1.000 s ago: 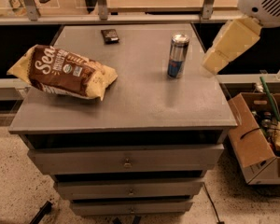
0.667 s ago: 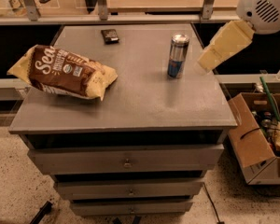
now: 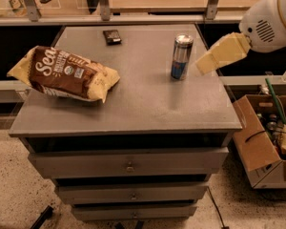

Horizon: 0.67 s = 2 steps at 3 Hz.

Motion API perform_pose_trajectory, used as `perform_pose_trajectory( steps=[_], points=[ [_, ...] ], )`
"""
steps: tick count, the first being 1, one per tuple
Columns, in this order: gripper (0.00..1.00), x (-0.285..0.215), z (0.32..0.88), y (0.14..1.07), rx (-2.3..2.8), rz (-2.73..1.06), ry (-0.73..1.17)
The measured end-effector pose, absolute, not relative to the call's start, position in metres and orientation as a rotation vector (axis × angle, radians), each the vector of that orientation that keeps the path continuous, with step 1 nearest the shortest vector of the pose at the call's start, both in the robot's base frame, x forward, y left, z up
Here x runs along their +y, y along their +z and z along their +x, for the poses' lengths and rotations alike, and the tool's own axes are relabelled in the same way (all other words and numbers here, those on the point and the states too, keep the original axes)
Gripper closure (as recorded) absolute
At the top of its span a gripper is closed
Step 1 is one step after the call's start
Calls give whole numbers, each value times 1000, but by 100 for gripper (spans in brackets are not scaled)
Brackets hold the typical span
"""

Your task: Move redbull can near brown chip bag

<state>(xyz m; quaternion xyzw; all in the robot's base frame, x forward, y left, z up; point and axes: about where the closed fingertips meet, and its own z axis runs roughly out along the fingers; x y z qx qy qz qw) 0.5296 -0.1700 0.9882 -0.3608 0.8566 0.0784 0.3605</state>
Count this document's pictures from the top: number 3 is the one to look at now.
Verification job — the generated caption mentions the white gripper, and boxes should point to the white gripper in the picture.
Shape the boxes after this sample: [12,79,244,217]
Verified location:
[195,0,286,74]

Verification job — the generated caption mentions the red bull can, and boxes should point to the red bull can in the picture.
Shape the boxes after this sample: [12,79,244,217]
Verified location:
[171,33,194,80]

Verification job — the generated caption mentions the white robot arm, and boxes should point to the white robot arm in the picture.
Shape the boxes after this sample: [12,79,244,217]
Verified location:
[195,0,286,74]

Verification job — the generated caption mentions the brown chip bag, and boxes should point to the brown chip bag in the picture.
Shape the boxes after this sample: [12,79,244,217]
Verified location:
[7,46,120,102]

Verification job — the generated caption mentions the green stick in box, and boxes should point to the green stick in box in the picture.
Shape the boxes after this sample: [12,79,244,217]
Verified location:
[265,78,286,125]

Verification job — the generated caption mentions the cardboard box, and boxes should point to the cardboard box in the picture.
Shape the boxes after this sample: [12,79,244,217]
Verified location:
[233,94,286,189]

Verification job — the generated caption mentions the small black packet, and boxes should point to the small black packet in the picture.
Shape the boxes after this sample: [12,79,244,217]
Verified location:
[103,30,122,45]

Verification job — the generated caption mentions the top grey drawer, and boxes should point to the top grey drawer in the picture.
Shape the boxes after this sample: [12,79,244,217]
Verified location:
[29,148,228,178]

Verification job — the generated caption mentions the grey drawer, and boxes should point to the grey drawer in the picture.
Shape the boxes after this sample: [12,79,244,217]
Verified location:
[55,182,207,205]
[71,203,196,221]
[29,148,228,178]

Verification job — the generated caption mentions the grey drawer cabinet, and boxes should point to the grey drawer cabinet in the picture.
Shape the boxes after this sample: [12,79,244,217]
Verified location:
[10,24,240,208]

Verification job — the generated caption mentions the middle grey drawer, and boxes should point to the middle grey drawer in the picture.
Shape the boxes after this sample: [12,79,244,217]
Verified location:
[55,182,207,205]

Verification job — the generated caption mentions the bottom grey drawer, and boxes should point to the bottom grey drawer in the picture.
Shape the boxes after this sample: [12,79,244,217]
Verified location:
[71,203,196,221]

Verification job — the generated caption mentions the black stand leg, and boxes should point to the black stand leg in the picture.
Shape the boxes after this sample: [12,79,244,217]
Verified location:
[30,205,53,229]

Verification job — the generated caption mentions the metal shelf bracket right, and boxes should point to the metal shelf bracket right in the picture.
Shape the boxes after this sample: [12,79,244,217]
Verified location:
[205,0,219,20]

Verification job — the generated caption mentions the metal shelf bracket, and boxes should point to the metal shelf bracket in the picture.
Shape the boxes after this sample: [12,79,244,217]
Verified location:
[205,0,219,20]
[24,0,41,22]
[99,0,111,21]

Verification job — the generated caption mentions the metal shelf bracket middle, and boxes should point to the metal shelf bracket middle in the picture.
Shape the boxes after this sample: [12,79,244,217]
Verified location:
[99,0,111,21]

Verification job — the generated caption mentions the black floor cable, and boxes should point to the black floor cable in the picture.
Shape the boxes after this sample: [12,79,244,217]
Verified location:
[207,188,231,229]

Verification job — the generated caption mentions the metal shelf bracket left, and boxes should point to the metal shelf bracket left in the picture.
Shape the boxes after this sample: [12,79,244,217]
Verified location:
[24,0,41,22]

